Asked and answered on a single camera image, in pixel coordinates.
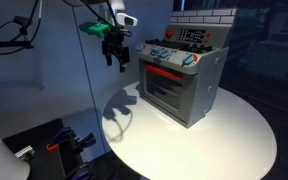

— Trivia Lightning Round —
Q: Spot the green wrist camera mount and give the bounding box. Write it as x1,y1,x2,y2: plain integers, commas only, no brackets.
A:
79,22,111,38

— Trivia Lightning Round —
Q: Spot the black camera stand with cables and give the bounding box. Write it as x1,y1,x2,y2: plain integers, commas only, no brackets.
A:
0,0,43,56

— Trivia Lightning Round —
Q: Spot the grey toy stove oven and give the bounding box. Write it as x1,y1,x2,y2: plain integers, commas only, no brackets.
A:
136,8,238,128

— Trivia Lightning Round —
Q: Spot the round white table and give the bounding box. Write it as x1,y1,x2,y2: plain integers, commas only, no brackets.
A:
102,83,277,180

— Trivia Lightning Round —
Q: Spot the red oven door handle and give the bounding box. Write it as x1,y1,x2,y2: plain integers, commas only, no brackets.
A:
144,64,183,80

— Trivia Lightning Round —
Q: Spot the red round stove button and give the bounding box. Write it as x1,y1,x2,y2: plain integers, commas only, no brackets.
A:
165,30,174,39

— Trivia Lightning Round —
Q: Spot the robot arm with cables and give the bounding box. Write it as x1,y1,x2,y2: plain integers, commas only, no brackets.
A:
62,0,125,26

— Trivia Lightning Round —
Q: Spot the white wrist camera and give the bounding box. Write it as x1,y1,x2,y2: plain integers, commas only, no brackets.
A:
116,13,138,26

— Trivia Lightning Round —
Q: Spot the blue stove knob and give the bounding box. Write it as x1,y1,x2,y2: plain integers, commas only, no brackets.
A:
150,47,160,56
182,54,194,65
135,43,145,52
159,49,170,58

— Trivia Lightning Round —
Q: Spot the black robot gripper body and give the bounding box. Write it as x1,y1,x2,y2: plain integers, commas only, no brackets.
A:
102,29,124,55

